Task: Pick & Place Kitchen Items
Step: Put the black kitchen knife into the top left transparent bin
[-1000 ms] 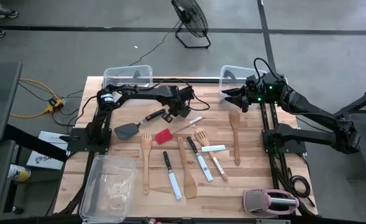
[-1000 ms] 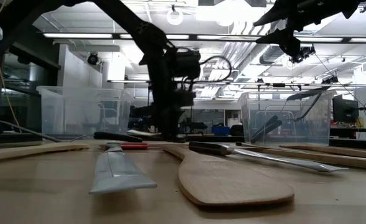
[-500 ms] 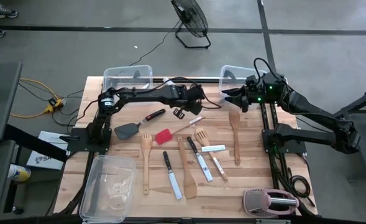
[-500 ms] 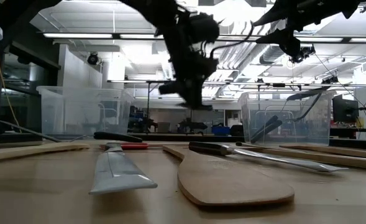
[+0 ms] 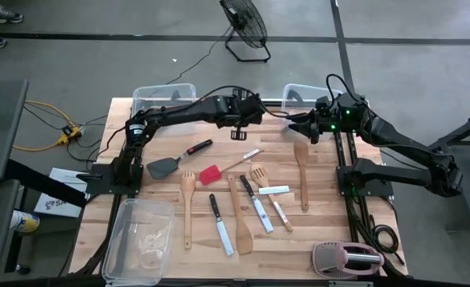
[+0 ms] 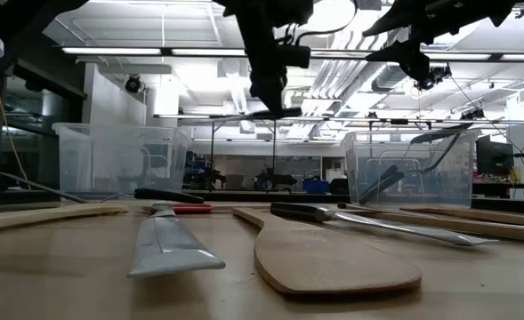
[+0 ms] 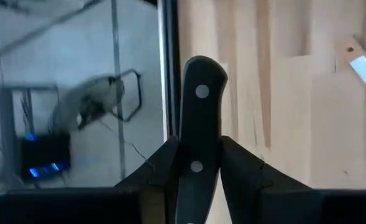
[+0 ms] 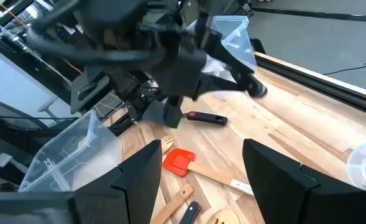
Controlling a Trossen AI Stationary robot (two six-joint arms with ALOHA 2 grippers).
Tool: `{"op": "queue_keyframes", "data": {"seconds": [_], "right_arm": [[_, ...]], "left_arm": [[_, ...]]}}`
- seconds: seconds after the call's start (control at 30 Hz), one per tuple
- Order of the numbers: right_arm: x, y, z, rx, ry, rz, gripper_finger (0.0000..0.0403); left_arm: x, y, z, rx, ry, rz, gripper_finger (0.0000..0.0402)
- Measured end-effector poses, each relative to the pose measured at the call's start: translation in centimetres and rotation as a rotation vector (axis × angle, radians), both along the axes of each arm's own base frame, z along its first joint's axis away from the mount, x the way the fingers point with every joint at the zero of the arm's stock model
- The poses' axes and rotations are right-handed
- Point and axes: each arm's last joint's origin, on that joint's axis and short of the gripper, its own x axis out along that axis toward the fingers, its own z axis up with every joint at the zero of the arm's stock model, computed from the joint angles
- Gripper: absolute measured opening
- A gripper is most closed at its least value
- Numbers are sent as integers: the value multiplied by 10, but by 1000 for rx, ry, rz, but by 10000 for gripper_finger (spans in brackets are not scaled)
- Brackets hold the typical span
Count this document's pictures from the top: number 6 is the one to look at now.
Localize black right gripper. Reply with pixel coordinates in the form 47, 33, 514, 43
362, 0, 520, 84

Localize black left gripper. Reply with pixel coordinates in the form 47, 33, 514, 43
211, 0, 315, 116

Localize black round spatula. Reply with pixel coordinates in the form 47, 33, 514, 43
358, 127, 472, 206

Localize red silicone spatula wooden handle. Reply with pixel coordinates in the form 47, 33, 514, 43
141, 202, 272, 216

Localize slotted wooden spoon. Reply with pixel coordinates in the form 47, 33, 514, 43
336, 206, 524, 244

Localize blue plastic crate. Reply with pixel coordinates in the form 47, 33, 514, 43
302, 179, 331, 194

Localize clear plastic storage bin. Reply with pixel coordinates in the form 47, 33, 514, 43
340, 128, 481, 210
51, 122, 192, 203

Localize black computer monitor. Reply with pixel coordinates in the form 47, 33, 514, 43
475, 133, 515, 178

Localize plain wooden spoon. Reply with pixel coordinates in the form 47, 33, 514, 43
399, 204, 524, 229

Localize wooden spork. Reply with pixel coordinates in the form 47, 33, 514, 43
0, 203, 131, 235

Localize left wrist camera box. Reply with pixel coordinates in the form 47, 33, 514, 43
282, 43, 312, 71

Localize black ceiling camera rig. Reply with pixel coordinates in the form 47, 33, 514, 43
421, 63, 453, 92
460, 108, 487, 122

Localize black gantry frame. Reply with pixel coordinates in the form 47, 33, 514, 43
153, 113, 281, 181

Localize black aluminium table frame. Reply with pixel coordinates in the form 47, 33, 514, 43
0, 188, 524, 211

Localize black ceiling dome camera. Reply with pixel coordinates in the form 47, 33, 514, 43
124, 74, 144, 95

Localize yellow extension cable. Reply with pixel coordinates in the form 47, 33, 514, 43
0, 79, 33, 193

